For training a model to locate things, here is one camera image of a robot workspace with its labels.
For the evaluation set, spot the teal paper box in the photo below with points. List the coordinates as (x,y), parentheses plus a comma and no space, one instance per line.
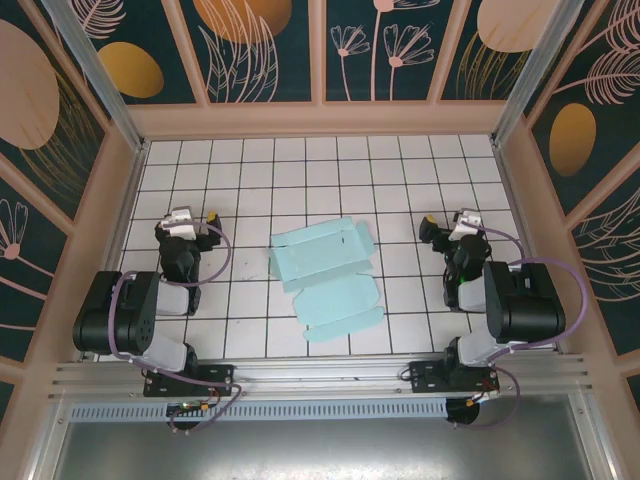
(320,250)

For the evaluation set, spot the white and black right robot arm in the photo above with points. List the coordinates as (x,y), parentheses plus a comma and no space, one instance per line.
(525,305)

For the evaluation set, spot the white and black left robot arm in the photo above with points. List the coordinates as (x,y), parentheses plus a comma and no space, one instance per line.
(125,320)

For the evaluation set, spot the grey metal sheet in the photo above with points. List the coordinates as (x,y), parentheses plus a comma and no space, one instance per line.
(320,450)

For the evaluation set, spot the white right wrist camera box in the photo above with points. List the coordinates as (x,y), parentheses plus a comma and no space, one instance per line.
(467,220)

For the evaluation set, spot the aluminium side rail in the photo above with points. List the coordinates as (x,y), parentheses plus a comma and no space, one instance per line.
(126,210)
(517,210)

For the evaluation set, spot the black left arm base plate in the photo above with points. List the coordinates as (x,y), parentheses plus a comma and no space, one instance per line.
(220,375)

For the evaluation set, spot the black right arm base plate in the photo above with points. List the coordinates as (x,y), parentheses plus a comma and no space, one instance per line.
(422,377)

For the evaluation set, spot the aluminium corner post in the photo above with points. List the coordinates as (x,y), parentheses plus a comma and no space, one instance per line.
(520,95)
(107,95)

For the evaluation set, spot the aluminium mounting rail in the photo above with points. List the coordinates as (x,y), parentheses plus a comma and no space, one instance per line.
(320,372)

